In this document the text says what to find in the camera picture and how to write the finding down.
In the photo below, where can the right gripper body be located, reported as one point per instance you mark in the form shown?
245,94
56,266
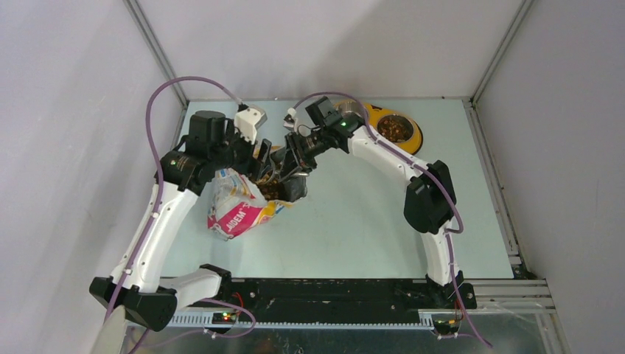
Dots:
305,150

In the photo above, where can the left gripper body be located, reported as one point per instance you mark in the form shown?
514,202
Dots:
239,153

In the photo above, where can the pet food bag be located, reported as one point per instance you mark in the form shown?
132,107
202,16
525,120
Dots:
240,204

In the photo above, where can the yellow double pet bowl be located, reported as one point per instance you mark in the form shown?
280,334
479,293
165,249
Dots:
413,145

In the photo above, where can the metal food scoop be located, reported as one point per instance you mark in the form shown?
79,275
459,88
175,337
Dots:
292,184

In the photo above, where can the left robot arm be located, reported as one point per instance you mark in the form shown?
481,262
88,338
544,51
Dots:
214,142

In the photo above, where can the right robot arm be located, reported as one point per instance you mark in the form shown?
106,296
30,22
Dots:
429,203

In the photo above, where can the pet food kibble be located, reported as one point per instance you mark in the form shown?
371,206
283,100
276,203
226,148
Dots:
395,128

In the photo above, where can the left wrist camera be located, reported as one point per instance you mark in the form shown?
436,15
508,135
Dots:
248,120

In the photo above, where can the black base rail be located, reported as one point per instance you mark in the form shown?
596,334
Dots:
343,301

